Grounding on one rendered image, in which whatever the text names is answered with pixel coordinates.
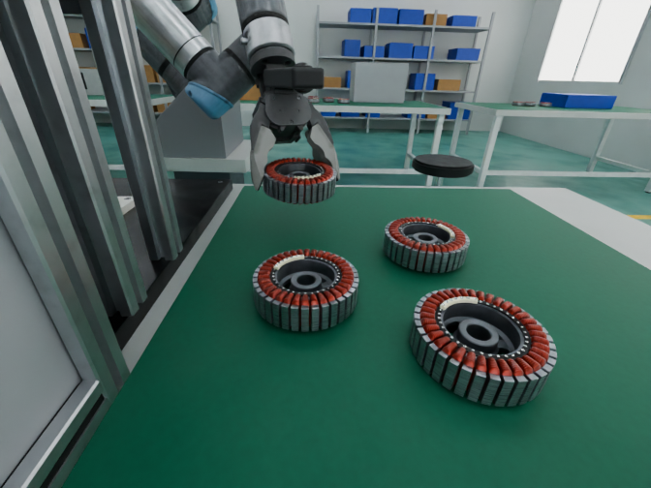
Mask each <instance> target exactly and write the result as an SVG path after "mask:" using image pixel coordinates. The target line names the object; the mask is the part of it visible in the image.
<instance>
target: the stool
mask: <svg viewBox="0 0 651 488"><path fill-rule="evenodd" d="M412 167H413V169H414V170H415V171H417V172H419V173H422V174H426V175H430V176H436V179H435V184H434V187H442V185H443V180H444V178H461V177H466V176H469V175H470V174H472V173H473V171H474V167H475V165H474V164H473V163H472V162H471V161H470V160H467V159H464V158H461V157H456V156H451V155H442V154H423V155H418V156H416V157H415V158H414V159H413V162H412Z"/></svg>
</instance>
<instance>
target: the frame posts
mask: <svg viewBox="0 0 651 488"><path fill-rule="evenodd" d="M78 3H79V6H80V10H81V14H82V17H83V21H84V24H85V28H86V32H87V35H88V39H89V43H90V45H91V49H92V52H93V56H94V60H95V63H96V67H97V70H98V74H99V78H100V81H101V84H102V87H103V91H104V95H105V98H106V102H107V106H108V112H109V115H110V119H111V123H112V126H113V129H114V132H115V136H116V140H117V143H118V147H119V151H120V154H121V158H122V161H123V165H124V168H125V171H126V175H127V178H128V182H129V186H130V189H131V193H132V196H133V200H134V204H135V207H136V210H137V214H138V217H139V223H140V227H141V231H142V234H143V238H144V241H145V245H146V249H147V252H148V255H149V259H150V260H159V259H160V258H161V257H165V260H175V259H176V258H177V257H178V253H181V251H182V250H183V246H182V241H181V237H180V232H179V227H178V223H177V219H176V214H175V210H174V205H173V200H172V196H171V187H170V183H169V179H168V174H167V170H166V165H165V160H164V156H163V151H162V146H161V142H160V138H159V133H158V129H157V124H156V119H155V115H154V110H153V105H152V102H151V97H150V92H149V88H148V83H147V78H146V74H145V69H144V65H143V61H142V56H141V51H140V43H139V38H138V34H137V29H136V25H135V21H134V16H133V11H132V7H131V2H130V0H78ZM0 41H1V44H2V46H3V48H4V50H5V53H6V55H7V58H8V61H9V63H10V66H11V68H12V71H13V73H14V76H15V80H16V83H17V85H18V88H19V90H20V93H21V96H22V98H23V101H24V102H25V105H26V107H27V110H28V113H29V115H30V118H31V120H32V123H33V125H34V128H35V131H36V133H37V136H38V138H39V141H40V143H41V146H42V148H43V150H44V153H45V155H46V159H47V162H48V165H49V167H50V170H51V172H52V175H53V177H54V180H55V183H56V185H57V188H58V190H59V193H60V195H61V198H62V200H63V202H64V205H65V207H66V210H67V212H68V215H69V218H70V220H71V223H72V225H73V228H74V230H75V233H76V236H77V240H78V242H79V245H80V247H81V250H82V252H83V254H84V257H85V259H86V262H87V264H88V267H89V270H90V272H91V275H92V277H93V280H94V282H95V285H96V288H97V290H98V293H99V294H100V297H101V299H102V302H103V305H104V307H105V310H106V312H107V315H108V317H112V316H113V315H114V314H115V312H116V311H119V312H120V315H121V317H131V316H133V315H134V314H135V313H136V312H137V311H138V309H139V305H138V303H143V302H144V301H145V299H146V298H147V294H146V290H145V287H144V284H143V280H142V277H141V275H140V269H139V266H138V262H137V259H136V256H135V252H134V249H133V246H132V242H131V239H130V236H129V232H128V230H127V227H126V223H125V220H124V217H123V213H122V210H121V207H120V203H119V200H118V197H117V194H116V191H115V188H114V185H113V181H112V178H111V175H110V171H109V166H108V162H107V159H106V156H105V152H104V149H103V146H102V143H101V140H100V137H99V133H98V130H97V127H96V123H95V120H94V117H93V113H92V110H91V107H90V104H89V101H88V98H87V94H86V91H85V88H84V84H83V81H82V78H81V74H80V71H79V68H78V62H77V60H76V56H75V53H74V50H73V46H72V43H71V40H70V36H69V33H68V30H67V26H66V23H65V20H64V16H63V14H62V11H61V7H60V4H59V1H58V0H0Z"/></svg>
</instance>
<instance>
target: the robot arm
mask: <svg viewBox="0 0 651 488"><path fill-rule="evenodd" d="M130 2H131V7H132V11H133V16H134V21H135V25H136V29H137V34H138V38H139V47H140V51H141V56H142V58H143V59H144V60H145V61H146V62H147V63H148V64H149V65H150V66H151V67H152V68H153V69H154V70H155V71H156V72H157V73H158V74H159V75H160V76H161V77H162V78H163V80H164V81H165V82H166V83H167V85H168V87H169V89H170V91H171V93H172V95H173V96H174V97H175V98H176V97H177V96H178V95H179V93H180V92H181V91H182V90H183V89H184V88H185V87H186V88H185V92H186V94H187V95H188V96H189V97H190V98H191V99H192V100H193V102H194V103H195V104H196V105H197V106H198V107H199V108H200V109H201V110H202V111H203V112H204V113H205V114H206V115H207V116H208V117H209V118H211V119H214V120H215V119H218V118H220V117H221V116H222V115H224V114H225V113H226V112H227V111H228V110H229V109H231V108H233V105H234V104H235V103H236V102H237V101H238V100H239V99H241V98H242V97H243V96H244V95H245V94H246V93H247V92H248V91H249V90H250V89H251V88H252V87H253V86H254V85H255V84H256V86H257V88H260V92H261V96H260V97H259V99H258V102H257V104H256V107H255V109H254V111H253V114H252V116H253V119H252V122H251V125H250V140H251V151H250V169H251V178H252V181H253V185H254V187H255V190H256V191H258V190H259V189H260V187H261V185H262V183H263V180H264V166H265V165H266V164H267V162H268V160H267V154H268V152H269V151H270V150H271V149H272V147H273V146H274V144H281V143H293V142H294V141H295V142H298V141H299V140H300V139H301V136H300V133H301V132H302V130H303V127H304V126H305V125H306V123H307V125H306V126H307V128H308V131H306V132H305V136H306V139H307V142H308V143H309V144H310V146H311V147H312V155H313V158H314V159H315V160H316V161H321V162H324V163H326V164H328V165H330V166H331V167H333V168H334V169H335V171H336V173H337V175H336V182H337V181H338V180H339V179H340V171H339V165H338V160H337V155H336V151H335V148H334V145H333V143H334V142H333V139H332V136H331V133H330V131H329V128H328V125H327V123H326V121H325V119H324V118H323V116H322V115H321V114H320V113H319V112H318V111H317V110H316V109H315V108H314V107H313V105H312V103H309V101H310V100H309V99H307V98H306V97H305V96H303V94H306V93H309V92H311V91H312V90H313V89H323V88H324V86H325V71H324V69H323V68H313V66H311V65H310V64H308V63H305V62H299V63H297V64H296V63H295V49H294V44H293V39H292V34H291V29H290V26H289V22H288V17H287V12H286V7H285V1H284V0H235V4H236V7H237V12H238V17H239V22H240V27H241V32H242V34H241V35H240V36H239V37H238V38H236V39H235V40H234V41H233V42H232V43H231V44H230V45H229V46H228V47H227V48H226V49H225V50H223V51H222V52H221V53H220V54H219V53H218V52H217V51H216V50H215V49H214V48H213V47H212V46H211V45H210V43H209V42H208V41H207V40H206V39H205V38H204V37H203V36H202V34H201V33H200V32H201V31H202V30H203V29H204V28H205V27H206V26H207V25H209V24H210V23H211V22H212V20H213V19H214V18H215V17H216V16H217V13H218V9H217V4H216V1H215V0H130ZM308 103H309V104H308Z"/></svg>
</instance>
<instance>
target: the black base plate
mask: <svg viewBox="0 0 651 488"><path fill-rule="evenodd" d="M112 181H113V185H114V188H115V191H116V194H117V196H118V197H132V193H131V189H130V186H129V182H128V178H112ZM169 183H170V191H171V196H172V200H173V205H174V210H175V214H176V219H177V223H178V227H179V232H180V237H181V241H182V246H183V250H182V251H181V253H178V257H177V258H176V259H175V260H165V257H161V258H160V259H159V260H150V259H149V255H148V252H147V249H146V245H145V241H144V238H143V234H142V231H141V227H140V221H139V217H138V214H137V210H136V207H134V208H132V209H131V210H130V211H128V212H127V213H126V214H124V215H123V217H124V220H125V223H126V227H127V230H128V232H129V236H130V239H131V242H132V246H133V249H134V252H135V256H136V259H137V262H138V266H139V271H140V275H141V278H142V280H143V284H144V287H145V290H146V294H147V298H146V299H145V301H144V302H143V303H138V305H139V309H138V311H137V312H136V313H135V314H134V315H133V316H131V317H121V315H120V312H119V311H116V312H115V314H114V315H113V316H112V317H108V319H109V322H110V324H111V327H112V329H113V332H114V334H115V337H116V340H117V342H118V345H119V347H120V349H121V351H122V350H123V349H124V347H125V346H126V344H127V343H128V341H129V340H130V339H131V337H132V336H133V334H134V333H135V331H136V330H137V328H138V327H139V325H140V324H141V322H142V321H143V319H144V318H145V316H146V315H147V313H148V312H149V310H150V309H151V308H152V306H153V305H154V303H155V302H156V300H157V299H158V297H159V296H160V294H161V293H162V291H163V290H164V289H165V287H166V286H167V284H168V283H169V281H170V280H171V278H172V276H173V275H174V274H175V272H176V271H177V269H178V268H179V266H180V265H181V263H182V262H183V261H184V260H185V259H186V257H187V256H188V254H189V253H190V251H191V250H192V248H193V247H194V245H195V244H196V243H197V241H198V240H199V238H200V237H201V235H202V233H203V232H204V230H205V229H206V228H207V226H208V225H209V223H210V222H211V220H212V219H213V217H214V216H215V214H216V213H217V211H218V210H219V209H220V207H221V206H222V204H223V203H224V201H225V200H226V198H227V197H228V195H229V194H230V193H231V191H232V190H233V181H232V180H231V179H169Z"/></svg>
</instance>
